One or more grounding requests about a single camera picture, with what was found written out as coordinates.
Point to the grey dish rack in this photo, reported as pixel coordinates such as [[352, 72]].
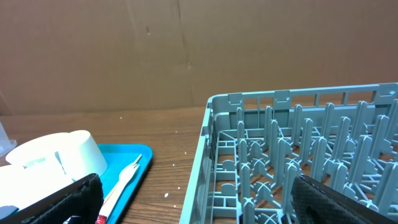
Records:
[[252, 146]]

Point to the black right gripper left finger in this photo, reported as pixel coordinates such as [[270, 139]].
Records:
[[79, 202]]

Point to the white paper cup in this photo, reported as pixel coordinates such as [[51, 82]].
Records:
[[80, 155]]

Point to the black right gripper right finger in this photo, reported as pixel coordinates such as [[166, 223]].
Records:
[[316, 203]]

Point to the wooden chopstick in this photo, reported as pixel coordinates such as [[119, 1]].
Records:
[[107, 196]]

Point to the pink bowl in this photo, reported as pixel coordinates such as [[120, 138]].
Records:
[[22, 187]]

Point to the clear plastic bin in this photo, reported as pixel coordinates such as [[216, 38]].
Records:
[[6, 144]]

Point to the white plastic fork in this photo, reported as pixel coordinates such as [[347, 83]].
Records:
[[119, 189]]

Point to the white bowl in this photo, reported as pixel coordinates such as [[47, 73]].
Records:
[[37, 150]]

